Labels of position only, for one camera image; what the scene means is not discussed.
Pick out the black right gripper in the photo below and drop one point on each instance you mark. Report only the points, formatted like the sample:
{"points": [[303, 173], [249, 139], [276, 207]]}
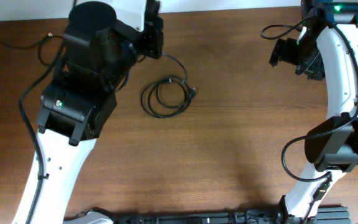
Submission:
{"points": [[313, 68]]}

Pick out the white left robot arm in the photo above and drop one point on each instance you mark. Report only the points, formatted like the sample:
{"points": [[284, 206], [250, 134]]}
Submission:
{"points": [[101, 43]]}

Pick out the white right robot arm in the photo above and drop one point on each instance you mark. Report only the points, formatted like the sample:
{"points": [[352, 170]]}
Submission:
{"points": [[326, 49]]}

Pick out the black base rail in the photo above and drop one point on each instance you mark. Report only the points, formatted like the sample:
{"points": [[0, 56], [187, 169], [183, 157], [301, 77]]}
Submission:
{"points": [[228, 216]]}

